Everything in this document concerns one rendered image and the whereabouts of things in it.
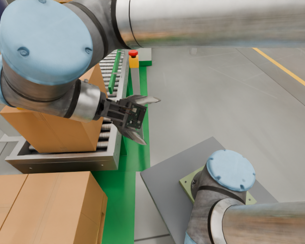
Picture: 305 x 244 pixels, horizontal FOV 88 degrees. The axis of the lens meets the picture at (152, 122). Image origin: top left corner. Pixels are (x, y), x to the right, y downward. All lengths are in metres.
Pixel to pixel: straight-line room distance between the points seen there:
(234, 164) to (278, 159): 1.63
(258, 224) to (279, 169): 1.75
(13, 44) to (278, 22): 0.27
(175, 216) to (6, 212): 0.94
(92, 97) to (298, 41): 0.33
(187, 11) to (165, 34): 0.04
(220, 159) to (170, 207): 0.34
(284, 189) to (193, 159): 1.27
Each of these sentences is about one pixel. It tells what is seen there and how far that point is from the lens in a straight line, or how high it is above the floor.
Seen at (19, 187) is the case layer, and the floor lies 0.54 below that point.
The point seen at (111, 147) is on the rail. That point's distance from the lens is 1.15.
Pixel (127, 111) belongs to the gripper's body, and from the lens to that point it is 0.38.
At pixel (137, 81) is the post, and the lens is 1.32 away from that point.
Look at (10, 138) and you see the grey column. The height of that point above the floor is 0.01.
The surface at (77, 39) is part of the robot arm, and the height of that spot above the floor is 1.45.
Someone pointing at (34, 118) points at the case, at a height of 0.90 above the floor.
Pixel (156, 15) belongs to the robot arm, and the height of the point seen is 1.47.
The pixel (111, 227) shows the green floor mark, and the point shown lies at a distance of 1.57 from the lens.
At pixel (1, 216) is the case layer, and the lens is 1.29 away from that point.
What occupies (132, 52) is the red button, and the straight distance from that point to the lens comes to 1.23.
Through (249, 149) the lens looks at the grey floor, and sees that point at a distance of 2.12.
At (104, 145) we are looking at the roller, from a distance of 1.24.
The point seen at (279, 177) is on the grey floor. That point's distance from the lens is 2.08.
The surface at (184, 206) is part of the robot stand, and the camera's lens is 0.81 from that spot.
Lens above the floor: 1.52
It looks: 47 degrees down
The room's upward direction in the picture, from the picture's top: straight up
